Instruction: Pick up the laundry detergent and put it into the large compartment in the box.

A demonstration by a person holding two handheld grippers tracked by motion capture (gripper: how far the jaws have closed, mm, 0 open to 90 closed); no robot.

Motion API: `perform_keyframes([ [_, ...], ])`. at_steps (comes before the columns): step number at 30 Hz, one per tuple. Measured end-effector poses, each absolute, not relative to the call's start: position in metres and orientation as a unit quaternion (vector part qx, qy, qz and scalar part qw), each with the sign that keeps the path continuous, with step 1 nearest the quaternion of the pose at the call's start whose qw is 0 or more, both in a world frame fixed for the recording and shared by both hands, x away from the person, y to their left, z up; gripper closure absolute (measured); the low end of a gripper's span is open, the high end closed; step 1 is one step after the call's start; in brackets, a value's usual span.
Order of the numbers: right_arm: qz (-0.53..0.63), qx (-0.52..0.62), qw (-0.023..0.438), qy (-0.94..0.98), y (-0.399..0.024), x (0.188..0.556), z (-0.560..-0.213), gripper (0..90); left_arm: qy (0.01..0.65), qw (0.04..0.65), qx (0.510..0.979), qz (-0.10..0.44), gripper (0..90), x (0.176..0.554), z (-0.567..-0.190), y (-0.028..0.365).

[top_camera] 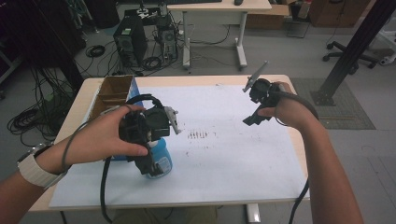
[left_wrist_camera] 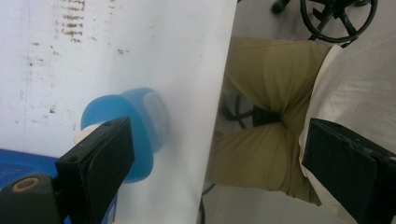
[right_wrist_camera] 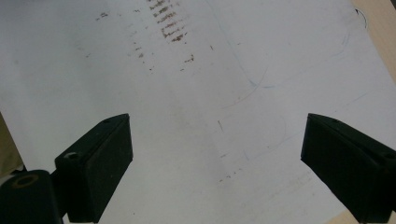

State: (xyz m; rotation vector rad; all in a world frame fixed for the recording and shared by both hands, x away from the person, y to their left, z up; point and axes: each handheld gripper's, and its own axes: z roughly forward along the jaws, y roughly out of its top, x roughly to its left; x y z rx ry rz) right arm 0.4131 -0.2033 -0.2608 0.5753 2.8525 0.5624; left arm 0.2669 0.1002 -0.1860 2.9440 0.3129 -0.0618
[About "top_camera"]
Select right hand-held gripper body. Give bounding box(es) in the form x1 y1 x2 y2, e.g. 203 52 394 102
242 60 282 108

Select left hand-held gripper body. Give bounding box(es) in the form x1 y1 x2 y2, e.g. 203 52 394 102
119 105 182 157

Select blue bottle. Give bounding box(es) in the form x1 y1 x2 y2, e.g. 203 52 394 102
145 137 174 180

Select blue cardboard box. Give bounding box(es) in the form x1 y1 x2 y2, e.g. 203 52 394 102
89 74 145 161

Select person's right hand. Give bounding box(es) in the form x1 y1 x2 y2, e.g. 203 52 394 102
257 81 316 132

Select person's left hand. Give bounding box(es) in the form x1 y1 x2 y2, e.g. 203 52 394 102
46 104 149 175

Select person's legs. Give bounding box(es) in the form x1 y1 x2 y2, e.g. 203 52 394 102
111 205 219 224

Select light wooden table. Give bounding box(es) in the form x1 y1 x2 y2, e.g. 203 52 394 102
29 74 311 213

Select white table mat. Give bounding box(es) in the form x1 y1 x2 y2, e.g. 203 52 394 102
49 84 310 209

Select brown cardboard box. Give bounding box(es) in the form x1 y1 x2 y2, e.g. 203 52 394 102
245 3 292 31

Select grey floor mat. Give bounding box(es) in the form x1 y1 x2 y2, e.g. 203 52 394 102
290 77 376 131

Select black computer tower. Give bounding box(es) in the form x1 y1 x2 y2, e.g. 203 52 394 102
112 14 149 68

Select open computer case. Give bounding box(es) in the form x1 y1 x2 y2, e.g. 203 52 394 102
156 16 179 61

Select black office chair base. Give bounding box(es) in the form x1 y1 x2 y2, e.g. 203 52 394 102
322 40 379 76

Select white table leg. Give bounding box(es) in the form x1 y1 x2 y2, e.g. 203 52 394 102
245 203 262 224

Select white desk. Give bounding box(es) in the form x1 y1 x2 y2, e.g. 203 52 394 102
167 0 273 71

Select black metal pillar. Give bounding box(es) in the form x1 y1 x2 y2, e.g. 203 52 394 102
310 0 396 106

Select wooden cabinet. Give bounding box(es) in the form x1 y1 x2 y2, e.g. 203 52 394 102
307 0 372 28

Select black keyboard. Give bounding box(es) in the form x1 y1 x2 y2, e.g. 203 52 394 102
164 0 223 5

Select black curtain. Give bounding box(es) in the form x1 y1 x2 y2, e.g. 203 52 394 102
0 0 87 94

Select grey wrist strap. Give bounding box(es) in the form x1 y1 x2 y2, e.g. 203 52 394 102
61 105 134 173

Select small coiled black cable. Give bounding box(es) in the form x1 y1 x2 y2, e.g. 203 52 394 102
85 44 106 59

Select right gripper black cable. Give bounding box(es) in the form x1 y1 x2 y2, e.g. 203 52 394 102
270 90 320 224

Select white strap wristwatch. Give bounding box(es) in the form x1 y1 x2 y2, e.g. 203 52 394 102
16 142 68 189

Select bundle of black floor cables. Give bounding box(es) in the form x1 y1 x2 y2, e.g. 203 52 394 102
7 66 78 147

